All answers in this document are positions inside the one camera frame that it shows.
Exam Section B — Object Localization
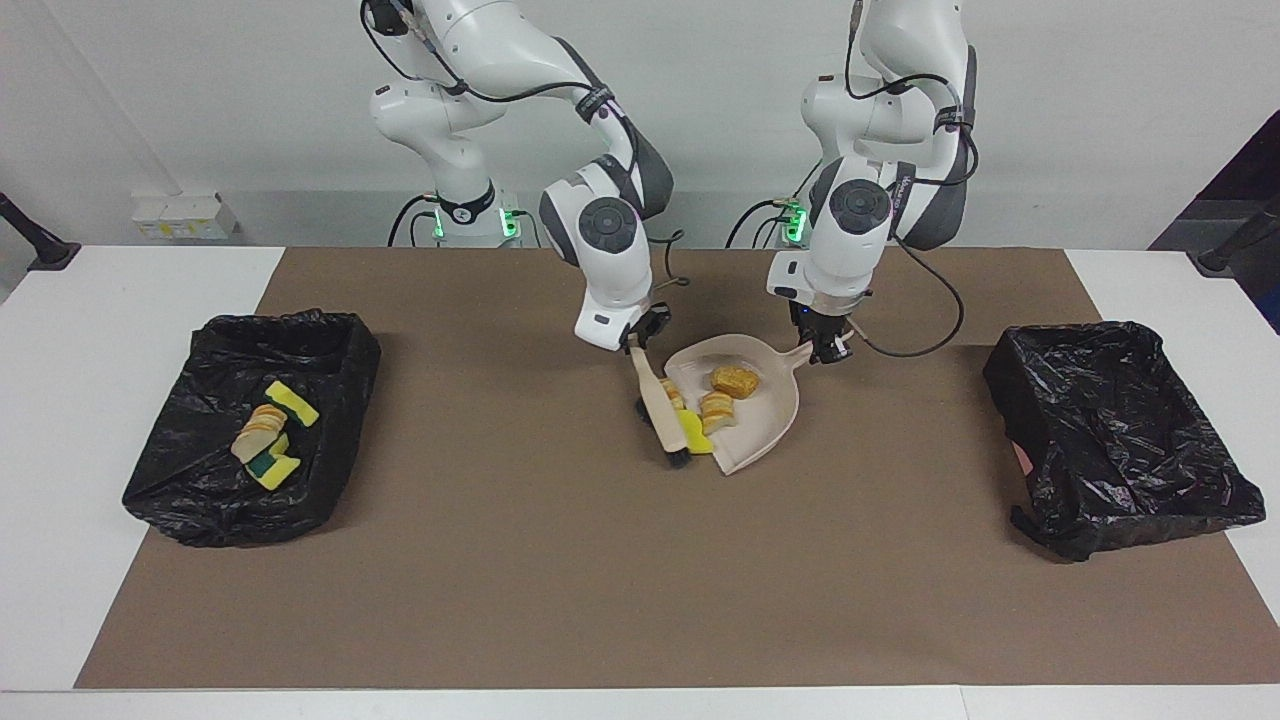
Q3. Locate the pale striped croissant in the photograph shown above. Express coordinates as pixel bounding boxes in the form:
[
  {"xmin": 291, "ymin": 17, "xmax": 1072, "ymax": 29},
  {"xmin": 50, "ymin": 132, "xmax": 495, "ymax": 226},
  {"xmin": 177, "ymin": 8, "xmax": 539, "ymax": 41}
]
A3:
[{"xmin": 698, "ymin": 391, "xmax": 739, "ymax": 437}]

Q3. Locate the beige hand brush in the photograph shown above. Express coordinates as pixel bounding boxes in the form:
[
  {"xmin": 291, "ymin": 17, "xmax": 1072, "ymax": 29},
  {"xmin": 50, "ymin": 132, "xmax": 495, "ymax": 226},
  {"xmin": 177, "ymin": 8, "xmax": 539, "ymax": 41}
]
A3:
[{"xmin": 629, "ymin": 344, "xmax": 694, "ymax": 470}]

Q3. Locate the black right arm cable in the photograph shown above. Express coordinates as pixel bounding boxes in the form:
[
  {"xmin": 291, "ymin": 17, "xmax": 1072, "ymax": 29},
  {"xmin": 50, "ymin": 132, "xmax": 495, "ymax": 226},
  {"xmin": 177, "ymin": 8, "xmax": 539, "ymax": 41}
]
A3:
[{"xmin": 360, "ymin": 0, "xmax": 691, "ymax": 291}]

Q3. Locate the yellow green sponge piece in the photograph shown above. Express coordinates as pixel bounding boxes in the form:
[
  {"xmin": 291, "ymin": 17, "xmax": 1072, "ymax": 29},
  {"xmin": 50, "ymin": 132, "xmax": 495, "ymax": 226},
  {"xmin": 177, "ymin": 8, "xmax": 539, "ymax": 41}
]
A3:
[
  {"xmin": 265, "ymin": 380, "xmax": 321, "ymax": 428},
  {"xmin": 247, "ymin": 440, "xmax": 302, "ymax": 491}
]

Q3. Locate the black base power cable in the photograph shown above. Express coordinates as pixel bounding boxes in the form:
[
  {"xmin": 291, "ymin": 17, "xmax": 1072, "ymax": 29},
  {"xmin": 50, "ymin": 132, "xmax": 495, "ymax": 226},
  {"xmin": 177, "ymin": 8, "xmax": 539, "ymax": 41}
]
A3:
[
  {"xmin": 724, "ymin": 155, "xmax": 823, "ymax": 251},
  {"xmin": 386, "ymin": 192, "xmax": 441, "ymax": 249}
]

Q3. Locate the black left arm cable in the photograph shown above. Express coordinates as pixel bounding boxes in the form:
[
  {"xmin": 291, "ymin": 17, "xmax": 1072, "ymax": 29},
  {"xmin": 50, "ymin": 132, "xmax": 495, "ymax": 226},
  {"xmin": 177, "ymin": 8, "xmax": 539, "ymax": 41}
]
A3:
[{"xmin": 845, "ymin": 0, "xmax": 979, "ymax": 359}]

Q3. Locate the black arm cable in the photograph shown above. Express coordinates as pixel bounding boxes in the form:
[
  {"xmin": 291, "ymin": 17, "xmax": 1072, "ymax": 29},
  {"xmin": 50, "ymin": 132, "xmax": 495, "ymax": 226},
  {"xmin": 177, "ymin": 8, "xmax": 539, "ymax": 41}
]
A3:
[
  {"xmin": 845, "ymin": 0, "xmax": 979, "ymax": 359},
  {"xmin": 360, "ymin": 0, "xmax": 691, "ymax": 291}
]

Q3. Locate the black bag lined bin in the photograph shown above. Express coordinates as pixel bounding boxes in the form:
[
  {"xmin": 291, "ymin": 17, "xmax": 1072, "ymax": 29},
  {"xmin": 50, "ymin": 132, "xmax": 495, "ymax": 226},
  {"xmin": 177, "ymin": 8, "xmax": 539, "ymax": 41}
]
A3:
[
  {"xmin": 122, "ymin": 309, "xmax": 382, "ymax": 548},
  {"xmin": 982, "ymin": 320, "xmax": 1267, "ymax": 563}
]

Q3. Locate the brown paper table mat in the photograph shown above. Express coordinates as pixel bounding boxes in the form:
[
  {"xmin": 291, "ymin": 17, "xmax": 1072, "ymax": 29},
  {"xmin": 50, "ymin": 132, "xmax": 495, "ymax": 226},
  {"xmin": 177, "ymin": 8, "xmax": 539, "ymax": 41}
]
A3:
[{"xmin": 75, "ymin": 247, "xmax": 1280, "ymax": 689}]

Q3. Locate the beige plastic dustpan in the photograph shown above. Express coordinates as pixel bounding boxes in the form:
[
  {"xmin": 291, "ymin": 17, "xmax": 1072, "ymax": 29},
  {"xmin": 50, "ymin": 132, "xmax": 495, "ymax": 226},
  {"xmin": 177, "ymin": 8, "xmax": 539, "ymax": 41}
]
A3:
[{"xmin": 664, "ymin": 334, "xmax": 816, "ymax": 477}]

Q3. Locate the white wall power strip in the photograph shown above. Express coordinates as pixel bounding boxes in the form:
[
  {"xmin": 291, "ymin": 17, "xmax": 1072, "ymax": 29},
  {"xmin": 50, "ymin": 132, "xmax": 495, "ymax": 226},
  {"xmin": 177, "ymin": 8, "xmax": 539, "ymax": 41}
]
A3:
[{"xmin": 132, "ymin": 193, "xmax": 241, "ymax": 241}]

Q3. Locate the large striped croissant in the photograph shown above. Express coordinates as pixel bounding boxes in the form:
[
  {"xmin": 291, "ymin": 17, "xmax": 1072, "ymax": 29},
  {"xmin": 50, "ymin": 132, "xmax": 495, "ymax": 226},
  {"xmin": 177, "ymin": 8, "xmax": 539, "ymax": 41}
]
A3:
[{"xmin": 231, "ymin": 403, "xmax": 289, "ymax": 465}]

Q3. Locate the black stand pole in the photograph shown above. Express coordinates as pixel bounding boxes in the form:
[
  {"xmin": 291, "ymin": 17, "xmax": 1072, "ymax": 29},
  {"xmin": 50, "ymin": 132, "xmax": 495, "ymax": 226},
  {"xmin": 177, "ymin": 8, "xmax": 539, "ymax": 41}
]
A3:
[
  {"xmin": 0, "ymin": 190, "xmax": 81, "ymax": 273},
  {"xmin": 1188, "ymin": 195, "xmax": 1280, "ymax": 277}
]

